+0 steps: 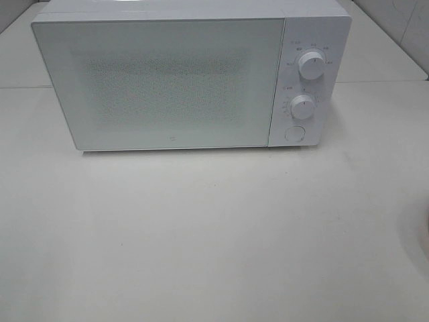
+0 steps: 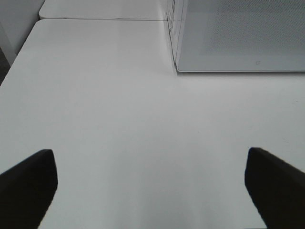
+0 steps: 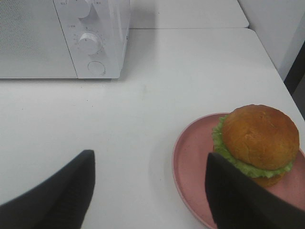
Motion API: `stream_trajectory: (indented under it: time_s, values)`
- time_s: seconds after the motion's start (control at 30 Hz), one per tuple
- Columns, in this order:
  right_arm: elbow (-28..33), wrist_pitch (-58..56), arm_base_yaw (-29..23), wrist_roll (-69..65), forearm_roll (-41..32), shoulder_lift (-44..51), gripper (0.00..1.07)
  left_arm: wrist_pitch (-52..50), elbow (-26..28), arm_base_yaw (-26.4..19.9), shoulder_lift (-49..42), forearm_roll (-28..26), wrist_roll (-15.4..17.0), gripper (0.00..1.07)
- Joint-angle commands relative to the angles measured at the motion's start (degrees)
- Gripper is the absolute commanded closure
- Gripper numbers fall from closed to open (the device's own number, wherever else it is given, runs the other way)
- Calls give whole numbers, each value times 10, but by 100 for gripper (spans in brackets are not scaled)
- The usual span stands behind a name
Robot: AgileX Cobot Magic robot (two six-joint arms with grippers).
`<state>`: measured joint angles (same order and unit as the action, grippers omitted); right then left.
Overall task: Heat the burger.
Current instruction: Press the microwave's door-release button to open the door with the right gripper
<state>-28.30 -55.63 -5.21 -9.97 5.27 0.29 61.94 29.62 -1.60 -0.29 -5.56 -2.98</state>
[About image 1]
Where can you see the round white door release button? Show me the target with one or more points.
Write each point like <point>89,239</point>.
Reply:
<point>295,134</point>

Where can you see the pink round plate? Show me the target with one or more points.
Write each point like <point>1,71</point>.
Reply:
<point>426,219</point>

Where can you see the white microwave door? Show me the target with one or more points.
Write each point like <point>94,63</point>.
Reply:
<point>146,85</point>

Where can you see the upper white microwave knob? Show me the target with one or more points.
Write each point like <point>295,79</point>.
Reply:
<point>311,64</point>

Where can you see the lower white microwave knob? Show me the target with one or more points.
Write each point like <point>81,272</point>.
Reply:
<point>302,107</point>

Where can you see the white microwave knob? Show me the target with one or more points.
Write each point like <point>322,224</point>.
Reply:
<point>311,64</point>
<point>302,107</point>

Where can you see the white microwave oven body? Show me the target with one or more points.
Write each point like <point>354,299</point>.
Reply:
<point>323,25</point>

